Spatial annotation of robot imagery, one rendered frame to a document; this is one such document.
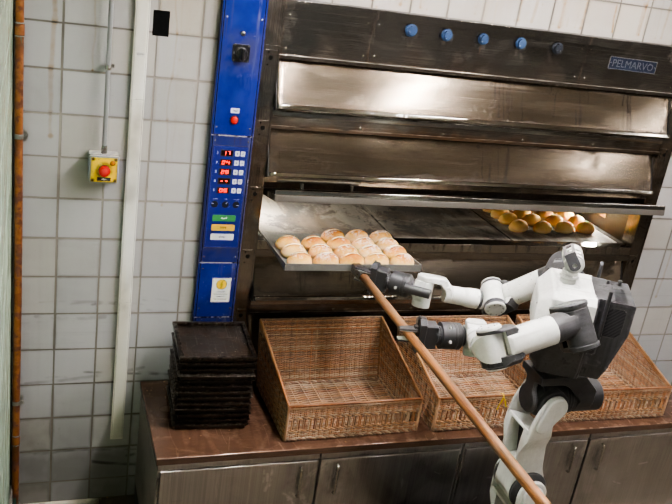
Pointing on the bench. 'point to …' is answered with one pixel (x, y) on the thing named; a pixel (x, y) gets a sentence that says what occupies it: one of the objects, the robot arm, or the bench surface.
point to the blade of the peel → (322, 264)
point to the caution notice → (220, 289)
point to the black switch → (241, 53)
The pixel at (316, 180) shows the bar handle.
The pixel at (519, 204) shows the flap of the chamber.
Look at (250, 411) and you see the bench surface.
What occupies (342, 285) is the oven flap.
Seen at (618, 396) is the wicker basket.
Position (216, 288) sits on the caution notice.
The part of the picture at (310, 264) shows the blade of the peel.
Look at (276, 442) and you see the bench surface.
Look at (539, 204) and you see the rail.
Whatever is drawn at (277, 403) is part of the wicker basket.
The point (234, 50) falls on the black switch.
